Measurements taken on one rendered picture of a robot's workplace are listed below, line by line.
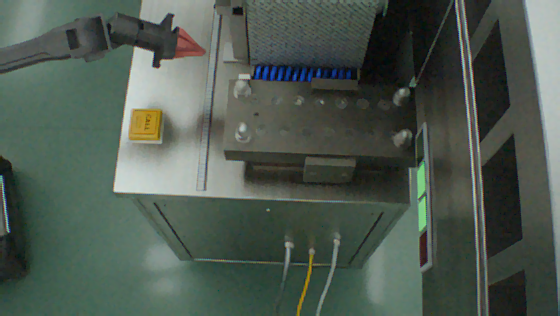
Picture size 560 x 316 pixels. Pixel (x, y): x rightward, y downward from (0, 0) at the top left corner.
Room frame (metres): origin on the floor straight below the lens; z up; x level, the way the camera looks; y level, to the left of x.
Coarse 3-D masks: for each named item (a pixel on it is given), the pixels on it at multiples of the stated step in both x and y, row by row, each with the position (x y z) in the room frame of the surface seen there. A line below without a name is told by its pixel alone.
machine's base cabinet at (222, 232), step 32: (160, 224) 0.37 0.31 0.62; (192, 224) 0.38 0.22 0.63; (224, 224) 0.37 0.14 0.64; (256, 224) 0.37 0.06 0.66; (288, 224) 0.37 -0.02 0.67; (320, 224) 0.37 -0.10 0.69; (352, 224) 0.37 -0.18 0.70; (384, 224) 0.36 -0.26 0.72; (192, 256) 0.38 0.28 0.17; (224, 256) 0.37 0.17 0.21; (256, 256) 0.37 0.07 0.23; (320, 256) 0.37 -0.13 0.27; (352, 256) 0.37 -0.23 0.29
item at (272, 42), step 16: (256, 32) 0.63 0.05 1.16; (272, 32) 0.63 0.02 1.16; (288, 32) 0.62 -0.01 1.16; (304, 32) 0.62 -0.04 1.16; (320, 32) 0.62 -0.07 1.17; (336, 32) 0.62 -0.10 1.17; (352, 32) 0.62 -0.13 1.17; (368, 32) 0.62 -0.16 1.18; (256, 48) 0.63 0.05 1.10; (272, 48) 0.63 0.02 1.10; (288, 48) 0.62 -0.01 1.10; (304, 48) 0.62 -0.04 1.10; (320, 48) 0.62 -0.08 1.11; (336, 48) 0.62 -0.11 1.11; (352, 48) 0.62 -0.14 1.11; (256, 64) 0.63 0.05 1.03; (272, 64) 0.63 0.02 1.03; (288, 64) 0.62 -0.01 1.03; (304, 64) 0.62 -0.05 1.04; (320, 64) 0.62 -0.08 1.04; (336, 64) 0.62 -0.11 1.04; (352, 64) 0.62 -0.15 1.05
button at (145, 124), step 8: (136, 112) 0.56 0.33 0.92; (144, 112) 0.56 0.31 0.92; (152, 112) 0.56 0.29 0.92; (160, 112) 0.56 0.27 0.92; (136, 120) 0.54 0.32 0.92; (144, 120) 0.54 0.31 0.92; (152, 120) 0.54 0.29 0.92; (160, 120) 0.54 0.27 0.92; (136, 128) 0.52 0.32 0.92; (144, 128) 0.52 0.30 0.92; (152, 128) 0.52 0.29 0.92; (160, 128) 0.53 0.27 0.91; (128, 136) 0.50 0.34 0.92; (136, 136) 0.50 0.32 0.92; (144, 136) 0.50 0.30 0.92; (152, 136) 0.50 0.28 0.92
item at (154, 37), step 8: (168, 16) 0.67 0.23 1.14; (144, 24) 0.64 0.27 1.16; (152, 24) 0.65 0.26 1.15; (160, 24) 0.68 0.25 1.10; (168, 24) 0.65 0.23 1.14; (144, 32) 0.62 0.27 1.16; (152, 32) 0.63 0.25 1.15; (160, 32) 0.63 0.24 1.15; (168, 32) 0.63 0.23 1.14; (136, 40) 0.61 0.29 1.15; (144, 40) 0.61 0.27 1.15; (152, 40) 0.61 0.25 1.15; (160, 40) 0.62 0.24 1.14; (144, 48) 0.61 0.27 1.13; (152, 48) 0.61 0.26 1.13; (160, 48) 0.61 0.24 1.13; (160, 56) 0.59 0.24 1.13; (168, 56) 0.58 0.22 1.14; (152, 64) 0.59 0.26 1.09; (160, 64) 0.58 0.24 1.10
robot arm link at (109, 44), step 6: (102, 12) 0.64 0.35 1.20; (78, 18) 0.62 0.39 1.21; (84, 18) 0.62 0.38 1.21; (102, 18) 0.63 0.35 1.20; (102, 24) 0.62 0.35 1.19; (102, 30) 0.62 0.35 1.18; (108, 36) 0.60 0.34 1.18; (108, 42) 0.59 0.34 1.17; (114, 42) 0.63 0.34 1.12; (120, 42) 0.63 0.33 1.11; (108, 48) 0.58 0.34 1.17; (114, 48) 0.64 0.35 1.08; (90, 54) 0.56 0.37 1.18; (96, 54) 0.57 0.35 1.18; (102, 54) 0.57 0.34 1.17; (90, 60) 0.56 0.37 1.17
